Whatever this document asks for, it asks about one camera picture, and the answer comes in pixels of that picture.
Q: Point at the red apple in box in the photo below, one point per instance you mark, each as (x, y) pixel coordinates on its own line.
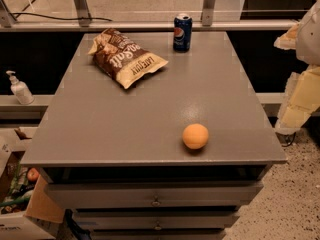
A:
(32, 175)

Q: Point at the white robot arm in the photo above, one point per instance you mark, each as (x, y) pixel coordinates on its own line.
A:
(302, 90)

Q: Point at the grey drawer cabinet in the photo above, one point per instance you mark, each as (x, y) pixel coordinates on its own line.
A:
(96, 132)

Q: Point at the middle drawer with knob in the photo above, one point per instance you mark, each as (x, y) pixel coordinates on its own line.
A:
(156, 219)

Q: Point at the blue Pepsi can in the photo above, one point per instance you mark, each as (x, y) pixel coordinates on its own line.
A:
(182, 32)

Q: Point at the brown chip bag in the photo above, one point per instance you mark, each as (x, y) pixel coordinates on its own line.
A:
(123, 59)

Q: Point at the white pump bottle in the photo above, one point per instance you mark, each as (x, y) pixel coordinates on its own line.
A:
(20, 89)

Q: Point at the cardboard box with items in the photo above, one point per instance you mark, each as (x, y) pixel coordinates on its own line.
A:
(26, 211)

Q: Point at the orange fruit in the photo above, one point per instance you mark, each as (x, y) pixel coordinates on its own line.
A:
(195, 136)

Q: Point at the drawer with knob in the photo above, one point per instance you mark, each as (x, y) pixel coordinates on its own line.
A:
(156, 219)
(154, 195)

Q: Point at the top drawer with knob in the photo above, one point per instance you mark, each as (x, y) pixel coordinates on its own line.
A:
(154, 195)

